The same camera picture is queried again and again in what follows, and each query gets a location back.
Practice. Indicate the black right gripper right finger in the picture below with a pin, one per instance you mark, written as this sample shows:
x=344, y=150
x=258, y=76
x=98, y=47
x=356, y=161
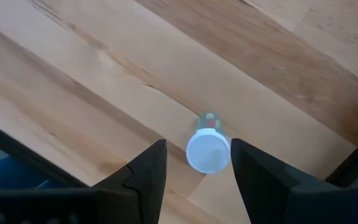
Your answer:
x=266, y=193

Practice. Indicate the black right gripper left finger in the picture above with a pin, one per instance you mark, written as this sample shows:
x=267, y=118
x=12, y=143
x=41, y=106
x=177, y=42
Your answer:
x=135, y=196

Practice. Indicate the green bottle with red pills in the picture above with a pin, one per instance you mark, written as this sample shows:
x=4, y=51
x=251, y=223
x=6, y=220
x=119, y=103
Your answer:
x=208, y=152

